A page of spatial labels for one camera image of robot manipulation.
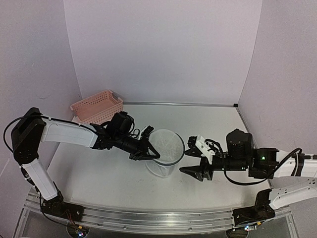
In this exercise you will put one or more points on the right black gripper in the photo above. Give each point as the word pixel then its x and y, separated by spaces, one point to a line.
pixel 198 174

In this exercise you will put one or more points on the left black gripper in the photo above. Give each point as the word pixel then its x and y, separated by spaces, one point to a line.
pixel 144 146

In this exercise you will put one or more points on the white mesh laundry bag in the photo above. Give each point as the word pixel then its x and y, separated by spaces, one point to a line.
pixel 171 148

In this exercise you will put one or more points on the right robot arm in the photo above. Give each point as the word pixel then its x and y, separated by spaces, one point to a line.
pixel 269 163

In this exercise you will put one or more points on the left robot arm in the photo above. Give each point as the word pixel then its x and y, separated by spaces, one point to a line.
pixel 34 137

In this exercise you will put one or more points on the pink plastic basket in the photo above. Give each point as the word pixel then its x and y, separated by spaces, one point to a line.
pixel 98 108

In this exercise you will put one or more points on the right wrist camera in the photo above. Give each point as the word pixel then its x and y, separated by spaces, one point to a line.
pixel 207 149

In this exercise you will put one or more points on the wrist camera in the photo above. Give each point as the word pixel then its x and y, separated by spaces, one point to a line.
pixel 145 132
pixel 207 149

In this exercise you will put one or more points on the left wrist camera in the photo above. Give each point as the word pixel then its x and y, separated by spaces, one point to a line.
pixel 145 132

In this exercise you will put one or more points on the aluminium front rail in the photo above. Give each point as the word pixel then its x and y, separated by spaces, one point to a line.
pixel 279 224

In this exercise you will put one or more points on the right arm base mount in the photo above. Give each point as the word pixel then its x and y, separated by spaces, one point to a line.
pixel 260 211

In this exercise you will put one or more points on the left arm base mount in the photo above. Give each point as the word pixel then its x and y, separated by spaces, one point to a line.
pixel 58 208

